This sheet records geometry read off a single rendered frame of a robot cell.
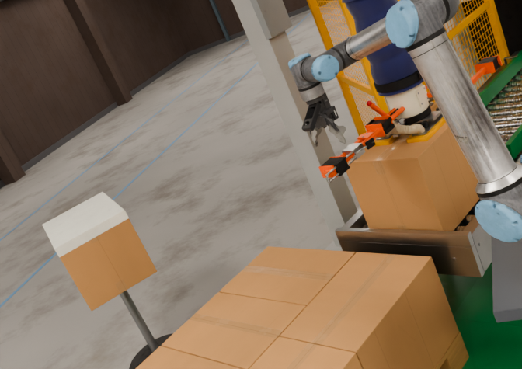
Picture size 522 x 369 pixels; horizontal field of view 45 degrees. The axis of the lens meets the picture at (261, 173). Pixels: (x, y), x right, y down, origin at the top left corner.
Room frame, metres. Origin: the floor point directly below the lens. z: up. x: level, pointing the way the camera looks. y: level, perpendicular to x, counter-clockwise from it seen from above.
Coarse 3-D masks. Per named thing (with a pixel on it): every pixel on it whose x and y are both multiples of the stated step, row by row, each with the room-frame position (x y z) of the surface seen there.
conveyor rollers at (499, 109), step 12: (516, 84) 3.78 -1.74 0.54; (504, 96) 3.67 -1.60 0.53; (516, 96) 3.55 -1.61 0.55; (492, 108) 3.56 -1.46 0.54; (504, 108) 3.50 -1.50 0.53; (516, 108) 3.38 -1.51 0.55; (492, 120) 3.39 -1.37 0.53; (504, 120) 3.33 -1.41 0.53; (516, 120) 3.21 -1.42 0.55; (504, 132) 3.16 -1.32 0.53; (468, 216) 2.45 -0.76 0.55; (456, 228) 2.40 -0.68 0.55
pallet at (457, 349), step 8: (456, 336) 2.26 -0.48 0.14; (456, 344) 2.25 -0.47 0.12; (464, 344) 2.28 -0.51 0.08; (448, 352) 2.21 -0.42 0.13; (456, 352) 2.24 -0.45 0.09; (464, 352) 2.27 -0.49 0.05; (440, 360) 2.17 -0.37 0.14; (448, 360) 2.19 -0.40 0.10; (456, 360) 2.23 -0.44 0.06; (464, 360) 2.26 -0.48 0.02; (440, 368) 2.23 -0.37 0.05; (448, 368) 2.20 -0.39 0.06; (456, 368) 2.21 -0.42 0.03
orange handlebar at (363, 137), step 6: (480, 72) 2.60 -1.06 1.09; (474, 78) 2.56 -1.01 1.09; (432, 96) 2.62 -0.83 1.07; (402, 108) 2.61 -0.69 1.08; (396, 114) 2.57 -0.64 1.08; (366, 132) 2.50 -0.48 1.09; (372, 132) 2.45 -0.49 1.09; (378, 132) 2.47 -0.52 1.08; (360, 138) 2.45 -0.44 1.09; (366, 138) 2.43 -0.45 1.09; (324, 174) 2.28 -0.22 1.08; (330, 174) 2.26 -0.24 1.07
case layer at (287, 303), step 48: (240, 288) 2.73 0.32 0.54; (288, 288) 2.54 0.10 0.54; (336, 288) 2.36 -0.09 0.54; (384, 288) 2.21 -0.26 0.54; (432, 288) 2.24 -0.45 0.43; (192, 336) 2.49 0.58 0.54; (240, 336) 2.32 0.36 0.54; (288, 336) 2.17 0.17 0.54; (336, 336) 2.04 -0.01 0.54; (384, 336) 2.01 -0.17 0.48; (432, 336) 2.17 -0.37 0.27
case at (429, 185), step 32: (448, 128) 2.52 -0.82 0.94; (384, 160) 2.48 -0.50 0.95; (416, 160) 2.35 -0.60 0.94; (448, 160) 2.47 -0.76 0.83; (384, 192) 2.53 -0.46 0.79; (416, 192) 2.39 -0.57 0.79; (448, 192) 2.42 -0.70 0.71; (384, 224) 2.58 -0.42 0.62; (416, 224) 2.44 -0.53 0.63; (448, 224) 2.38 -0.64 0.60
